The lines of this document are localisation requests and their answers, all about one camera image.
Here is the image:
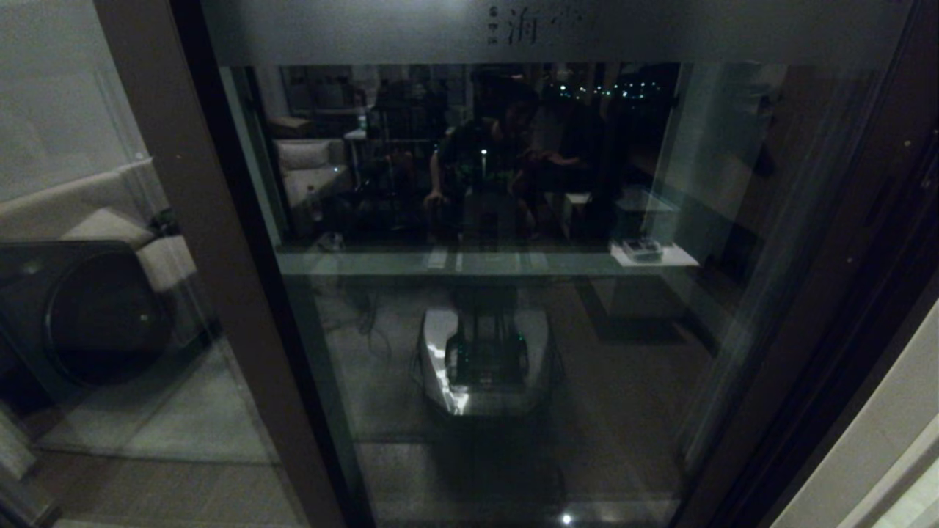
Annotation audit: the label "dark brown door jamb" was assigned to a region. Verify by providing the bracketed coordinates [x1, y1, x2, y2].
[708, 147, 939, 528]

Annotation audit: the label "fixed glass door panel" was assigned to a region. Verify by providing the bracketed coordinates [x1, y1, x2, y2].
[0, 0, 376, 528]

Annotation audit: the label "sliding glass door brown frame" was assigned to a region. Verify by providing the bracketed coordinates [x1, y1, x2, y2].
[198, 0, 939, 528]

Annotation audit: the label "light grey sofa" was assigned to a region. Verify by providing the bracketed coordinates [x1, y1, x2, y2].
[0, 161, 222, 360]

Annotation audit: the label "grey floor rug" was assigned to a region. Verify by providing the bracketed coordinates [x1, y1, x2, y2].
[33, 334, 283, 470]

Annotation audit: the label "dark green cloth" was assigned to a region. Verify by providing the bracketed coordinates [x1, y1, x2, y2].
[149, 207, 183, 237]

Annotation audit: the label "long grey stone sill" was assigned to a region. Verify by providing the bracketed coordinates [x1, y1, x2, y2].
[339, 242, 656, 257]

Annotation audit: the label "light grey sofa cushion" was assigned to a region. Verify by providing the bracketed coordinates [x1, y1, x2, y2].
[62, 209, 162, 252]

